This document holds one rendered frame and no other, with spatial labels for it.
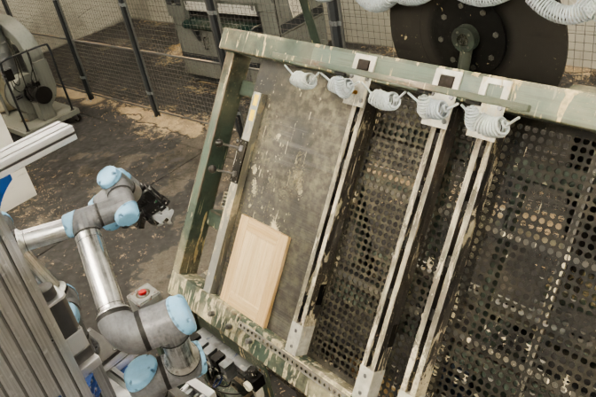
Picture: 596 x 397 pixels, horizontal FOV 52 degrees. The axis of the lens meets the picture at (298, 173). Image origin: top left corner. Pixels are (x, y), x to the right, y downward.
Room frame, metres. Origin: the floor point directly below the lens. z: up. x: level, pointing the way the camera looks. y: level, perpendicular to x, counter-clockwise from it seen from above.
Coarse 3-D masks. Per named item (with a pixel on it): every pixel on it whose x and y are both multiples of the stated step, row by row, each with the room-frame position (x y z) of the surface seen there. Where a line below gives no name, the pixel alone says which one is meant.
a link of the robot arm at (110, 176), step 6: (108, 168) 1.70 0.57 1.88; (114, 168) 1.69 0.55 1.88; (102, 174) 1.69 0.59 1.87; (108, 174) 1.68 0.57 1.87; (114, 174) 1.68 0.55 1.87; (120, 174) 1.69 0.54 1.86; (102, 180) 1.67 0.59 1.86; (108, 180) 1.66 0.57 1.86; (114, 180) 1.66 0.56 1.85; (120, 180) 1.68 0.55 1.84; (126, 180) 1.70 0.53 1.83; (102, 186) 1.66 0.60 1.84; (108, 186) 1.66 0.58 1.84; (114, 186) 1.66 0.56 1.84; (132, 186) 1.72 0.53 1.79; (132, 192) 1.71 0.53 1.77
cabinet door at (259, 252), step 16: (240, 224) 2.28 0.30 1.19; (256, 224) 2.22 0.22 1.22; (240, 240) 2.24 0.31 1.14; (256, 240) 2.18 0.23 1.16; (272, 240) 2.11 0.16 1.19; (288, 240) 2.06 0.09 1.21; (240, 256) 2.20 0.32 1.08; (256, 256) 2.14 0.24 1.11; (272, 256) 2.07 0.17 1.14; (240, 272) 2.16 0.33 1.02; (256, 272) 2.09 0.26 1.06; (272, 272) 2.03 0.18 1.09; (224, 288) 2.17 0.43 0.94; (240, 288) 2.11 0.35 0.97; (256, 288) 2.05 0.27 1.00; (272, 288) 1.99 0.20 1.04; (240, 304) 2.07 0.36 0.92; (256, 304) 2.01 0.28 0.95; (272, 304) 1.97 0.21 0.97; (256, 320) 1.97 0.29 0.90
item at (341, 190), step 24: (336, 72) 2.01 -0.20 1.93; (360, 96) 2.04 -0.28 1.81; (360, 120) 2.03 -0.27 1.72; (360, 144) 2.02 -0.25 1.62; (336, 168) 2.00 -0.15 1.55; (336, 192) 1.95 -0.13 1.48; (336, 216) 1.91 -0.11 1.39; (336, 240) 1.90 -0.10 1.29; (312, 264) 1.86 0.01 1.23; (312, 288) 1.81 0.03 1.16; (312, 312) 1.78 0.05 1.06; (288, 336) 1.77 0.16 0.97
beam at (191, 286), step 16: (176, 288) 2.35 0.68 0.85; (192, 288) 2.27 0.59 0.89; (192, 304) 2.23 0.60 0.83; (208, 304) 2.16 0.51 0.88; (224, 304) 2.11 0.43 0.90; (208, 320) 2.11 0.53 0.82; (224, 320) 2.05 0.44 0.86; (240, 320) 1.99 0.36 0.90; (240, 336) 1.95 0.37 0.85; (272, 336) 1.86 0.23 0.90; (256, 352) 1.86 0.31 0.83; (272, 352) 1.80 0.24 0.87; (272, 368) 1.77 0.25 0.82; (288, 368) 1.72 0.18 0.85; (320, 368) 1.65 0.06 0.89; (304, 384) 1.63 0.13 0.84; (336, 384) 1.55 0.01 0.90
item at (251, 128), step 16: (256, 112) 2.50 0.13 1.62; (256, 128) 2.48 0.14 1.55; (240, 176) 2.39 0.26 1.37; (240, 192) 2.38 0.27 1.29; (224, 208) 2.37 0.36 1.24; (224, 224) 2.32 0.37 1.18; (224, 240) 2.29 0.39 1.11; (224, 256) 2.28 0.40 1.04; (208, 272) 2.26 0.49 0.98; (208, 288) 2.22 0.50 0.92
